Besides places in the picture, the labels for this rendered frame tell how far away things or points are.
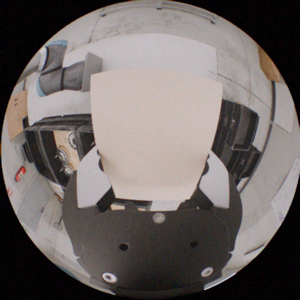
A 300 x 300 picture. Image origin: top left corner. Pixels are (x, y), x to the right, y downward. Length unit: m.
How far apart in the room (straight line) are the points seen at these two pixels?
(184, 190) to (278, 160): 2.71
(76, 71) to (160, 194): 0.47
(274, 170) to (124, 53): 2.98
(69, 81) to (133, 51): 0.31
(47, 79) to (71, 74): 0.11
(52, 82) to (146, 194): 0.48
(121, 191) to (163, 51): 0.55
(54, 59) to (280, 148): 3.10
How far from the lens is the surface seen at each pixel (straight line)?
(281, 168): 2.77
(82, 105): 0.63
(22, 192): 3.62
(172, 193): 0.15
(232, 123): 1.00
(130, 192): 0.15
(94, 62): 0.52
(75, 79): 0.47
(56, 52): 0.47
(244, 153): 1.38
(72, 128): 0.39
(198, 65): 0.58
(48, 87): 0.50
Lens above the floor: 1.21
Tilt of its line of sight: 60 degrees down
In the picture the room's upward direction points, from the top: 180 degrees counter-clockwise
